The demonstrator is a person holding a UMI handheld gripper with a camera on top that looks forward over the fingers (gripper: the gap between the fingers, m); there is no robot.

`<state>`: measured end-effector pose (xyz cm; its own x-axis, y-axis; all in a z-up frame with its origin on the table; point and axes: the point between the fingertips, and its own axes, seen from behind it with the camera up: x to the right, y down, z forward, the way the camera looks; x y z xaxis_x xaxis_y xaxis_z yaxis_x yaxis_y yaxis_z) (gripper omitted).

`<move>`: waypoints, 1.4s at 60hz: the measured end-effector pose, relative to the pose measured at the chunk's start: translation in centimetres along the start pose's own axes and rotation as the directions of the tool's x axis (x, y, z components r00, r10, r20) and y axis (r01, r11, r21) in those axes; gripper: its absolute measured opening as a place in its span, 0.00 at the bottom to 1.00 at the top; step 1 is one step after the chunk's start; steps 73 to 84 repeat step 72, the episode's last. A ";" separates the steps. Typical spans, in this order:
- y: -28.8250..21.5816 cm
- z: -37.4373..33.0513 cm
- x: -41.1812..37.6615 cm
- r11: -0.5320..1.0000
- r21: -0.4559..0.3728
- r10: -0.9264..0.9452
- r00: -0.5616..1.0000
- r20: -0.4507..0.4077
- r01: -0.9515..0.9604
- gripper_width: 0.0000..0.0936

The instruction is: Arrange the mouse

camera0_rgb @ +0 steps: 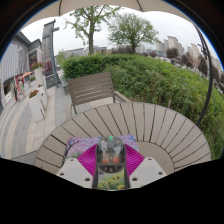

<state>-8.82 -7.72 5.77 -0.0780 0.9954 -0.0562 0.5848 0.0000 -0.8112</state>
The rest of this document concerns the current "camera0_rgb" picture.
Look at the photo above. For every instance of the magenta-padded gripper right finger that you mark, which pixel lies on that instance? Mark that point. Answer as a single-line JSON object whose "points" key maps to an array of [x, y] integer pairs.
{"points": [[135, 160]]}

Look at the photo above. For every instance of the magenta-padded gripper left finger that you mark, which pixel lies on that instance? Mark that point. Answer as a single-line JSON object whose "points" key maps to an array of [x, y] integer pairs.
{"points": [[87, 160]]}

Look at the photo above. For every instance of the floral print mouse pad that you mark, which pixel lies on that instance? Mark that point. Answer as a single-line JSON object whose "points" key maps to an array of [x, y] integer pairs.
{"points": [[80, 143]]}

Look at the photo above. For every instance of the brown slatted wooden chair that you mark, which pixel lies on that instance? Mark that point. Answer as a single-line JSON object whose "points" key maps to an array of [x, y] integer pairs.
{"points": [[90, 88]]}

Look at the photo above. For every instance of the white planter with flowers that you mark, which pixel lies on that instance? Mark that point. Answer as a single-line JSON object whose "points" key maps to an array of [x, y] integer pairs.
{"points": [[43, 92], [36, 108]]}

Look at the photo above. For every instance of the tall white flower planter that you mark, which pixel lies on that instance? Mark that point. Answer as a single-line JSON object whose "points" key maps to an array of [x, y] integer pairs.
{"points": [[39, 75]]}

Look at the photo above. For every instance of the person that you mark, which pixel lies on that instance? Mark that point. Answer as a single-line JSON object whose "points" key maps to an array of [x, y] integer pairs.
{"points": [[15, 93]]}

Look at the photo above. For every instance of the sparse-leaved tree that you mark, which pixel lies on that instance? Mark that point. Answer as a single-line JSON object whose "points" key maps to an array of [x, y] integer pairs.
{"points": [[90, 43]]}

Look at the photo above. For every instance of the distant apartment buildings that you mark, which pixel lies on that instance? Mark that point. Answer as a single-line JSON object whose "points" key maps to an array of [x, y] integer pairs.
{"points": [[173, 43]]}

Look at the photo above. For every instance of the grey sign pillar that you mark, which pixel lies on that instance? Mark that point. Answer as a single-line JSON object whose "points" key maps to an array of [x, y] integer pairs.
{"points": [[48, 43]]}

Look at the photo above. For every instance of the grey storefront building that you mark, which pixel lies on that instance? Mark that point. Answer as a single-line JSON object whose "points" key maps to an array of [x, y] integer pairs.
{"points": [[16, 56]]}

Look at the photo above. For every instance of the round-crowned green tree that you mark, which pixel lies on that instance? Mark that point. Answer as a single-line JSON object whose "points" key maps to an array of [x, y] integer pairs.
{"points": [[133, 30]]}

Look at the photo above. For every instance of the beige patio umbrella canopy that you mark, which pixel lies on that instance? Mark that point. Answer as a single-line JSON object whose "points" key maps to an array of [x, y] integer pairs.
{"points": [[100, 3]]}

